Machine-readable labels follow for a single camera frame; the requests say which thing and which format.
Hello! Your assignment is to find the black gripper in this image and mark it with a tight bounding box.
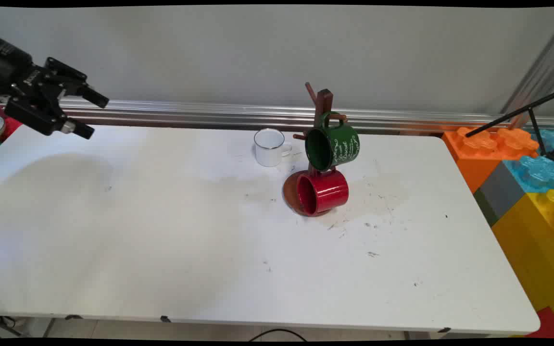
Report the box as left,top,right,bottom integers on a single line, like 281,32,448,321
0,29,110,140

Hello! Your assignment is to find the green enamel mug white lettering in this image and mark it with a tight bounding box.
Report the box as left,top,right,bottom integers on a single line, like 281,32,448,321
304,111,360,173

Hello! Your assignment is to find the red toy block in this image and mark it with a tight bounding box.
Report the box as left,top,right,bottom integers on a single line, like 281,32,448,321
0,115,23,142

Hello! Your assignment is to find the brown wooden mug tree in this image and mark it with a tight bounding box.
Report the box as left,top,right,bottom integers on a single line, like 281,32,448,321
283,82,350,218

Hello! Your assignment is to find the red ceramic mug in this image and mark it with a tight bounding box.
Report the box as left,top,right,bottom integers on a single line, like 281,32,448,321
296,168,350,216

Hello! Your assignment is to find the orange giant building block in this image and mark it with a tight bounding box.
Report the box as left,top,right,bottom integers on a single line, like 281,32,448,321
442,126,540,193

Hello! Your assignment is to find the grey giant building block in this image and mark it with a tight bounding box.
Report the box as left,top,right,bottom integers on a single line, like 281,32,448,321
473,161,528,226

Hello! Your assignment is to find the black tripod stand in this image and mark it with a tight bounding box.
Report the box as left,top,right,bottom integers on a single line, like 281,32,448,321
465,85,554,164

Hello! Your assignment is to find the blue giant building block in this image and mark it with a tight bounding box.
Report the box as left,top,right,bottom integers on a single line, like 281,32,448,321
503,129,554,193

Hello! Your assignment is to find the yellow giant building block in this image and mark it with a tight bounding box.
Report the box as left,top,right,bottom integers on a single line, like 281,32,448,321
491,189,554,337

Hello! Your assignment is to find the red giant building block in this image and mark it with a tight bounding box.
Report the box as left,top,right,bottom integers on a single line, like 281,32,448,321
527,307,554,338

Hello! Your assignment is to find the aluminium rail along wall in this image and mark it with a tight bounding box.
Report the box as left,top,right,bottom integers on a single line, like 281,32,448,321
0,96,554,134

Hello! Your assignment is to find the black cable on floor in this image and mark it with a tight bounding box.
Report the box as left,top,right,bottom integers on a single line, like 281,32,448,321
248,329,308,342

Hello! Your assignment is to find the aluminium slanted frame post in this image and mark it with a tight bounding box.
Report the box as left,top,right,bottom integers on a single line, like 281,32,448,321
501,10,554,128

